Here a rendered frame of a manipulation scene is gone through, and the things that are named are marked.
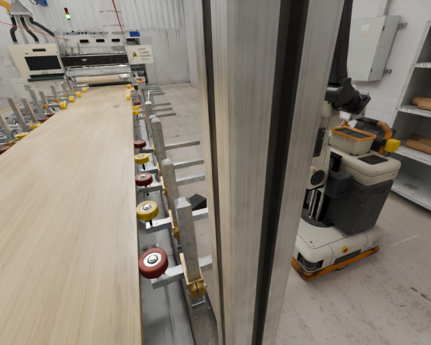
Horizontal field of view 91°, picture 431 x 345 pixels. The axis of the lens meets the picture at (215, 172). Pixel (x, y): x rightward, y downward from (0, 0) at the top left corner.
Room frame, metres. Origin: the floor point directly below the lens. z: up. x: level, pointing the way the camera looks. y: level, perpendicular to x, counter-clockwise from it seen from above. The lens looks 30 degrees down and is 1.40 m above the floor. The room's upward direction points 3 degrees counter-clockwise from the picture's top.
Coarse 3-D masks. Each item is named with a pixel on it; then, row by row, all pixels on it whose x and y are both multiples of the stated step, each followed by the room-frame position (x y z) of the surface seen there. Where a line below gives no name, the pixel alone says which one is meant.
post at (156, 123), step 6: (156, 120) 0.86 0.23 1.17; (156, 126) 0.85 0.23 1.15; (156, 132) 0.85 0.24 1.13; (156, 138) 0.85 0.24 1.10; (162, 138) 0.86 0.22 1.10; (156, 144) 0.85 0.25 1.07; (162, 144) 0.86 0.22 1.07; (162, 150) 0.86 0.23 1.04; (162, 156) 0.85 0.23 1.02; (162, 168) 0.85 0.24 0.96; (162, 174) 0.85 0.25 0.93; (168, 204) 0.85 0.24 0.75
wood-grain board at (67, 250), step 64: (64, 128) 1.79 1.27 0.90; (128, 128) 1.69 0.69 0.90; (0, 192) 0.80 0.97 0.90; (64, 192) 0.78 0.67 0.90; (128, 192) 0.75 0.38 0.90; (0, 256) 0.44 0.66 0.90; (64, 256) 0.43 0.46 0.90; (128, 256) 0.42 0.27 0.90; (0, 320) 0.26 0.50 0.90; (64, 320) 0.25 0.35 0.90; (128, 320) 0.25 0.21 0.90
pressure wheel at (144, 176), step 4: (144, 172) 0.91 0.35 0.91; (148, 172) 0.91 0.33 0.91; (136, 176) 0.88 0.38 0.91; (140, 176) 0.88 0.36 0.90; (144, 176) 0.88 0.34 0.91; (148, 176) 0.87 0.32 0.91; (152, 176) 0.88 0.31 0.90; (136, 180) 0.85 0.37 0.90; (140, 180) 0.84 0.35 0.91; (144, 180) 0.84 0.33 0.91; (148, 180) 0.85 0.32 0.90; (152, 180) 0.87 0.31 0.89; (136, 184) 0.85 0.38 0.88; (140, 184) 0.84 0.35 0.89; (144, 184) 0.84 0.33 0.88; (148, 184) 0.85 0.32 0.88
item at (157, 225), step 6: (198, 210) 0.71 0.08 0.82; (204, 210) 0.71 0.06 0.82; (198, 216) 0.69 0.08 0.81; (204, 216) 0.69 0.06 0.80; (156, 222) 0.64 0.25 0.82; (162, 222) 0.65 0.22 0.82; (168, 222) 0.65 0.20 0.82; (150, 228) 0.62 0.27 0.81; (156, 228) 0.63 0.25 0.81; (162, 228) 0.64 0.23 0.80
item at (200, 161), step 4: (188, 160) 1.21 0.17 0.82; (192, 160) 1.21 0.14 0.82; (196, 160) 1.20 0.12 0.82; (200, 160) 1.21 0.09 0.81; (204, 160) 1.22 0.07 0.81; (176, 164) 1.16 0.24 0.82; (180, 164) 1.17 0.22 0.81; (184, 164) 1.17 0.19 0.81; (188, 164) 1.18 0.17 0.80; (192, 164) 1.19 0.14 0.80; (196, 164) 1.20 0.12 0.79; (148, 168) 1.12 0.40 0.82; (152, 168) 1.12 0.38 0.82; (156, 168) 1.12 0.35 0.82; (176, 168) 1.16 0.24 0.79; (152, 172) 1.11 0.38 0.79; (156, 172) 1.12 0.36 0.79
